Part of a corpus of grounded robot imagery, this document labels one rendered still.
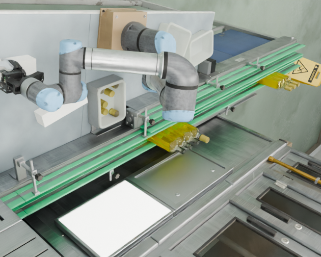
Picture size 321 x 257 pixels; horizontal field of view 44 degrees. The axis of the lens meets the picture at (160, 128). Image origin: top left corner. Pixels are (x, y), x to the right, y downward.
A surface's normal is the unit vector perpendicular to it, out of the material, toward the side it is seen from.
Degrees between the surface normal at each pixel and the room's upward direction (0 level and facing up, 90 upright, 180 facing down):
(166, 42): 12
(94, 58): 48
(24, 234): 90
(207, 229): 90
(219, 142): 90
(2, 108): 0
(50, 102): 1
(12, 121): 0
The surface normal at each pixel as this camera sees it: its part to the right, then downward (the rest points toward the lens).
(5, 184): 0.04, -0.86
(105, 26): -0.66, 0.21
